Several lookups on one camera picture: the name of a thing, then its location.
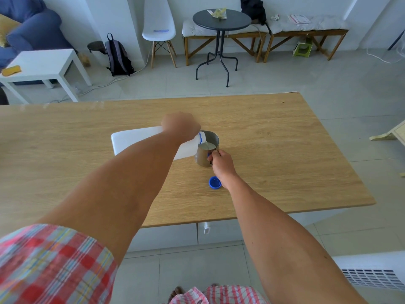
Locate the person's left hand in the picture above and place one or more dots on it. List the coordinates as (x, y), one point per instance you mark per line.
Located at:
(178, 125)

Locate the wooden bench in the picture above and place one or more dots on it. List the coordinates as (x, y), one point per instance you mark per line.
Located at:
(243, 44)
(303, 39)

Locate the black bag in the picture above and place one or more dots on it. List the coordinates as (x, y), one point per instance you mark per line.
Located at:
(253, 7)

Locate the person's left fingers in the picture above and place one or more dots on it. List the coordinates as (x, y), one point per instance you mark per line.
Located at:
(196, 131)

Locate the cream wooden furniture piece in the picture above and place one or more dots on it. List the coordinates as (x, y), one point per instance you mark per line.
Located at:
(394, 134)

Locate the small dark round stool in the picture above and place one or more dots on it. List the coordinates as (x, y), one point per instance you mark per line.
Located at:
(96, 46)

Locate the person's right forearm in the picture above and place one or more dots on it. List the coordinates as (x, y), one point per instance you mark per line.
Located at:
(278, 237)

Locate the white vented appliance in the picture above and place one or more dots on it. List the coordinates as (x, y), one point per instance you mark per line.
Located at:
(373, 272)

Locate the blue bottle cap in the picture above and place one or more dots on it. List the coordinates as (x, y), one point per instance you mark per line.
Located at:
(215, 182)

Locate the black grey backpack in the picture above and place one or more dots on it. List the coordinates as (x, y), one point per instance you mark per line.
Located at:
(118, 56)

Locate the person's foot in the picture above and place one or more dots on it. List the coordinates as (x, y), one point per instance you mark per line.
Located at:
(176, 294)

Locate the steel milk pitcher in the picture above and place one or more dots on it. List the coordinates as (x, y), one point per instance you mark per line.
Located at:
(202, 156)

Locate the yellow plastic packet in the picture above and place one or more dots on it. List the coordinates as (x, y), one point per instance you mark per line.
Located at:
(219, 13)

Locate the green step stool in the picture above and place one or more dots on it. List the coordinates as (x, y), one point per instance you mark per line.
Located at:
(302, 48)

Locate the white cabinet latch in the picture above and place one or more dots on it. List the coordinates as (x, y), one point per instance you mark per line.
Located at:
(207, 228)

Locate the round black metal table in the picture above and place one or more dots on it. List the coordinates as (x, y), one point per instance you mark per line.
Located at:
(218, 25)

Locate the pink striped shorts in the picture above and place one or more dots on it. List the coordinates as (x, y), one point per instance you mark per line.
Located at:
(221, 296)

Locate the person's left forearm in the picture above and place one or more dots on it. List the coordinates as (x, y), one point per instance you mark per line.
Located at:
(126, 183)

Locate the white plastic milk jug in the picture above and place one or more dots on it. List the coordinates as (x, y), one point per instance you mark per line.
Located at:
(139, 140)

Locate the white shell chair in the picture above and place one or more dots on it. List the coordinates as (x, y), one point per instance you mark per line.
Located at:
(159, 22)

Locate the person's right fingers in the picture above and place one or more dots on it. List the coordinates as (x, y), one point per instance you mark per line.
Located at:
(214, 157)

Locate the red plaid shirt sleeve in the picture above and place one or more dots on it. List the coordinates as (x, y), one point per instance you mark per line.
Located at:
(50, 265)

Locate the yellow cushion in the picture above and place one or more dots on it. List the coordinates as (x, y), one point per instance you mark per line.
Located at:
(5, 28)

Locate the white bench cushion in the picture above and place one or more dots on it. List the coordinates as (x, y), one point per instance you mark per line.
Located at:
(322, 23)
(189, 28)

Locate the white counter base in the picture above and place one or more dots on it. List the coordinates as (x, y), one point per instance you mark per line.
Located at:
(177, 237)

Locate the pink white booklet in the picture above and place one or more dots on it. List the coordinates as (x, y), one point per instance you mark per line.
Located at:
(299, 19)

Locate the person's right hand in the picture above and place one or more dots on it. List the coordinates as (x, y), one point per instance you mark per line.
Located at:
(225, 167)

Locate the small crumpled object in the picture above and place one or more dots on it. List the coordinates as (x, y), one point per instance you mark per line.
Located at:
(275, 18)

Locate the white side table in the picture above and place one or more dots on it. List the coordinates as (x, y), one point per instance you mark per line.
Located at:
(41, 64)

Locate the blue armchair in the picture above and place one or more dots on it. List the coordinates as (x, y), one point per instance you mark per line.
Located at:
(31, 28)

